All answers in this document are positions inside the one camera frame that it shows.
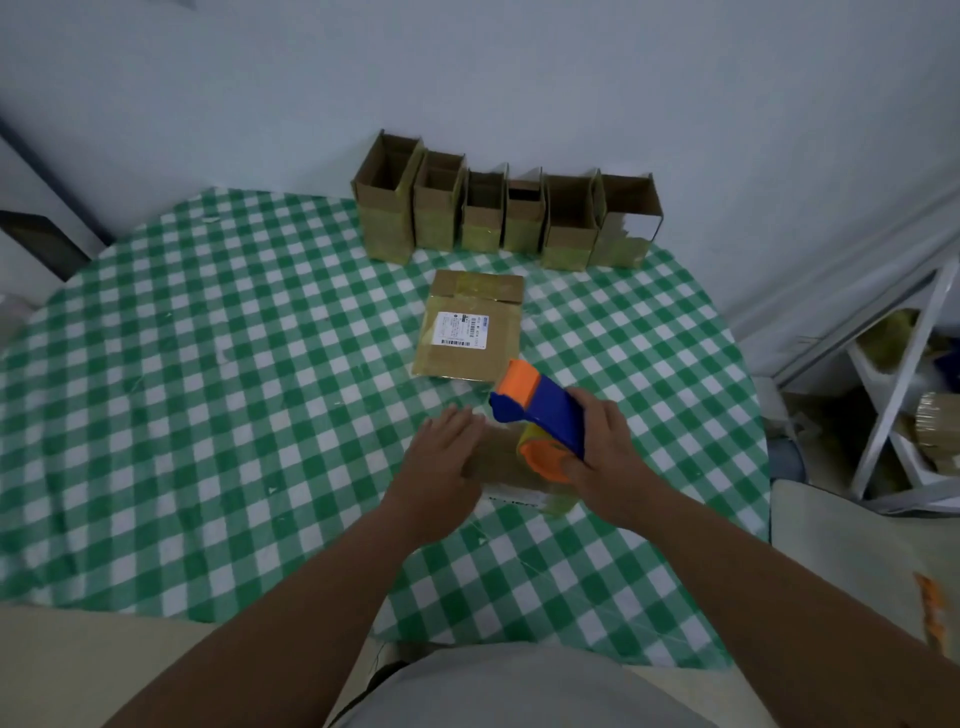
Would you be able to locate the person's left hand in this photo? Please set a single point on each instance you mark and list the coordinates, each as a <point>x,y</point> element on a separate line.
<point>431,487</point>

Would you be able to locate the person's right hand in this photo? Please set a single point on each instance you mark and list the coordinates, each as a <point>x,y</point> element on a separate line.
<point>615,472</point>

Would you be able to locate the person's right thumb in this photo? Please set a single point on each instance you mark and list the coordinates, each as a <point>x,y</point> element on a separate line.
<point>577,469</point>

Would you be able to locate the person's left middle finger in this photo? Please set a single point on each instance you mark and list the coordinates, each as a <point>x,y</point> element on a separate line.
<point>460,430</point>

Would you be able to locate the person's left little finger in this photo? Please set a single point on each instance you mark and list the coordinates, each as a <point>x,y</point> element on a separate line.
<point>424,439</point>

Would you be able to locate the plain brown cardboard box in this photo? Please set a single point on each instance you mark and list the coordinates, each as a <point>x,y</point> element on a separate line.
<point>502,469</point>

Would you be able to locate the blue and orange tape dispenser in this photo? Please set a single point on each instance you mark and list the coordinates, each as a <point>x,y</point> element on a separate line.
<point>544,409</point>

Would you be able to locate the person's left forearm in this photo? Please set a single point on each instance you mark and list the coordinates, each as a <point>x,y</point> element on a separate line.
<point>300,630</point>

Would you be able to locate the person's right forearm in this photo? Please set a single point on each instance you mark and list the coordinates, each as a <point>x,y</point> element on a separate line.
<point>787,622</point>

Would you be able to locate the taped cardboard box, white label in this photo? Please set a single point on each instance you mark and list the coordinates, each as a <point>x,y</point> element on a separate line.
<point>469,326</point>

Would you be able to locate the row of open cardboard boxes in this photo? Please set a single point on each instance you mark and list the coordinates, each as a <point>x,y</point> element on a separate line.
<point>480,217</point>

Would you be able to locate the person's grey shirt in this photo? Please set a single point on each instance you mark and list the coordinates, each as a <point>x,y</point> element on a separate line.
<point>517,690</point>

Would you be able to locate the green checked tablecloth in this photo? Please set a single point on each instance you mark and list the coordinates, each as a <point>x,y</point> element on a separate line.
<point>187,420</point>

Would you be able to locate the white chair seat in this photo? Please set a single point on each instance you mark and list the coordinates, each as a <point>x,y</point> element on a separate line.
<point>847,547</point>

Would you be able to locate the white metal shelf rack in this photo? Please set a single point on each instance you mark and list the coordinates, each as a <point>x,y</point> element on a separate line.
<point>900,405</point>

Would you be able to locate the brown packing tape roll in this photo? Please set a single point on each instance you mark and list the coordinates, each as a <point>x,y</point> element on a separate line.
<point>939,431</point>

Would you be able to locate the orange paper scrap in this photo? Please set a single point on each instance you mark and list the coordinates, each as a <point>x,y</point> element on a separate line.
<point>931,611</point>

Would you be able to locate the white cabinet with dark panel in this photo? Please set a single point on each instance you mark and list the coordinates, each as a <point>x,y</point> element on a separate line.
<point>37,217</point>

